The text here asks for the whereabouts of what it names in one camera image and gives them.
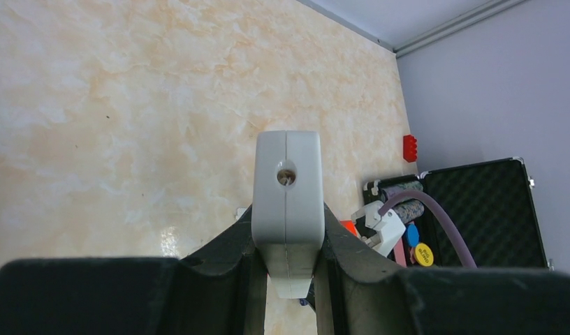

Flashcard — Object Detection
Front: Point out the pink card box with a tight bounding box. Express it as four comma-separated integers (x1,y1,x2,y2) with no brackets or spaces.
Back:
393,238,407,267

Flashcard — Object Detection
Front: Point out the white remote control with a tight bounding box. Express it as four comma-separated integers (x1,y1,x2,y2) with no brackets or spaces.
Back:
251,131,326,299

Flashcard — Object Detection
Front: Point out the white battery cover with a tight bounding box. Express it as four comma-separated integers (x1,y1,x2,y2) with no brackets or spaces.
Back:
235,207,247,221

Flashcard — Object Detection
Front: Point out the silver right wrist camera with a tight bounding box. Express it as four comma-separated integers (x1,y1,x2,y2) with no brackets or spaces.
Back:
351,200,406,257

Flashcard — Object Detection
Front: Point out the orange rectangular block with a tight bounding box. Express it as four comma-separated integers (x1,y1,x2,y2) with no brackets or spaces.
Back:
340,220,360,237

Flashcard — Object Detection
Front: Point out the red toy brick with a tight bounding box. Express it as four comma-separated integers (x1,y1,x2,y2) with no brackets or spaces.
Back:
402,134,418,163

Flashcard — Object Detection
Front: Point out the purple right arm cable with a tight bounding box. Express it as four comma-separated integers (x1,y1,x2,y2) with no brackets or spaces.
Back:
378,190,478,269

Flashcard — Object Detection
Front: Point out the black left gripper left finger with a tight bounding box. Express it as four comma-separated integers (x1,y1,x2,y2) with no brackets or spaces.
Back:
0,210,267,334

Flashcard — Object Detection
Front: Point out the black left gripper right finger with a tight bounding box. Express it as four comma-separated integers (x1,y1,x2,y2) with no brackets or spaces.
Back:
314,209,570,334

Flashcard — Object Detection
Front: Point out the black poker chip case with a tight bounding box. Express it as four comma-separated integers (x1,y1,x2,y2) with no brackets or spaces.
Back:
362,157,549,268

